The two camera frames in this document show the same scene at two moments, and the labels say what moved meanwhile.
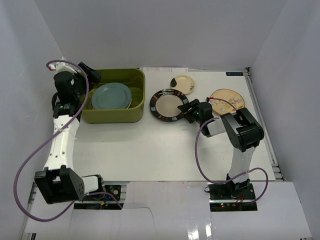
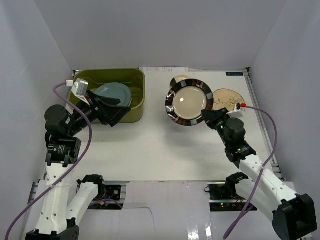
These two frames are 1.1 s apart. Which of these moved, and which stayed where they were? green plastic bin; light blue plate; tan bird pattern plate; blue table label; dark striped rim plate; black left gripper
Moved: black left gripper; dark striped rim plate
Stayed: tan bird pattern plate; green plastic bin; blue table label; light blue plate
